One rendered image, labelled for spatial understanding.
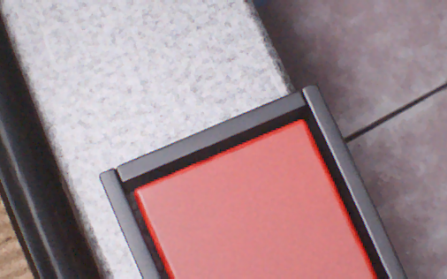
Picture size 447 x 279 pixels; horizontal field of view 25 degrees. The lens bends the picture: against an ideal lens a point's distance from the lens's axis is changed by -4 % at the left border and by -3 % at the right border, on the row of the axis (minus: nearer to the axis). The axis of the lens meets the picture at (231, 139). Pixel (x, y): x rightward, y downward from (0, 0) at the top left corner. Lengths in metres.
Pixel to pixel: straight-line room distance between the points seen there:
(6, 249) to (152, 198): 0.05
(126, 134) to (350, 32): 1.02
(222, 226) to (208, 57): 0.06
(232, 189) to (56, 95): 0.07
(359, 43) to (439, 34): 0.11
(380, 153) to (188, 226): 0.99
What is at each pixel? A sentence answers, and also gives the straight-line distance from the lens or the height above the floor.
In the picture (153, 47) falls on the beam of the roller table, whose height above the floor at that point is 0.91.
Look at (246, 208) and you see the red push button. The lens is 0.32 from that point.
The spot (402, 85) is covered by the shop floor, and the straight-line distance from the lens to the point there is 1.33.
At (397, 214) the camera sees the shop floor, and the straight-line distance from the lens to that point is 1.28.
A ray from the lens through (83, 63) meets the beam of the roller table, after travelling 0.35.
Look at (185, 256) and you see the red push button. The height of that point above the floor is 0.93.
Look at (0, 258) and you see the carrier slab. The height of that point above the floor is 0.94.
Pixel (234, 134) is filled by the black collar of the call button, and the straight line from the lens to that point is 0.32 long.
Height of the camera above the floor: 1.24
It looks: 75 degrees down
